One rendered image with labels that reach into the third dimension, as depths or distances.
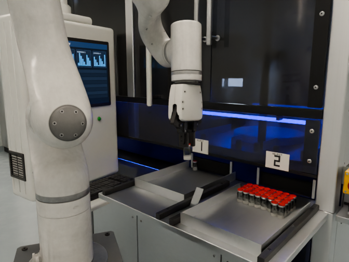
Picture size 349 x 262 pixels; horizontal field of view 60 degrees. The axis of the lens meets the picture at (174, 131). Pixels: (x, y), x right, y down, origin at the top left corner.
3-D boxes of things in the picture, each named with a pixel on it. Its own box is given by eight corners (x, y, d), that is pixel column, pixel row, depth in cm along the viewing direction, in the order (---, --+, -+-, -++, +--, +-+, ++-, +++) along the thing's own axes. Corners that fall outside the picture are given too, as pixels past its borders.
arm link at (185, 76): (185, 75, 88) (185, 84, 89) (164, 72, 82) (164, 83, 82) (209, 72, 83) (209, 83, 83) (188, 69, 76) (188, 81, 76)
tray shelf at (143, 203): (180, 169, 149) (180, 165, 149) (334, 210, 103) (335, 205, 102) (98, 197, 114) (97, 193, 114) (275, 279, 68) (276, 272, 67)
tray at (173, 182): (188, 167, 145) (188, 160, 145) (235, 179, 128) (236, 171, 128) (134, 186, 120) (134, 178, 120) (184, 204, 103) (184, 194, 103)
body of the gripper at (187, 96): (187, 81, 89) (187, 119, 89) (163, 79, 81) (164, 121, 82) (208, 80, 84) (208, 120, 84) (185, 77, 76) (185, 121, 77)
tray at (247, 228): (239, 191, 115) (239, 183, 114) (309, 212, 97) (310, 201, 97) (180, 223, 90) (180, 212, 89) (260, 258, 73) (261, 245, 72)
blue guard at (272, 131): (45, 119, 226) (43, 94, 223) (317, 174, 98) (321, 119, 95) (44, 119, 226) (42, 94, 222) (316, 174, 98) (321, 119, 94)
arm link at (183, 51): (163, 73, 84) (184, 69, 76) (162, 24, 83) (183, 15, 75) (186, 74, 89) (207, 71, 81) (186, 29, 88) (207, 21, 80)
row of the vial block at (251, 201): (238, 199, 107) (239, 187, 106) (288, 214, 95) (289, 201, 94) (235, 201, 105) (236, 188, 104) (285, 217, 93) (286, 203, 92)
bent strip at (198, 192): (196, 202, 105) (197, 186, 103) (203, 205, 103) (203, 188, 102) (169, 216, 94) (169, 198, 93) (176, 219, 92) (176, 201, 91)
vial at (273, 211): (271, 213, 96) (272, 199, 95) (278, 215, 95) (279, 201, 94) (268, 215, 95) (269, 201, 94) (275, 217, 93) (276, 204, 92)
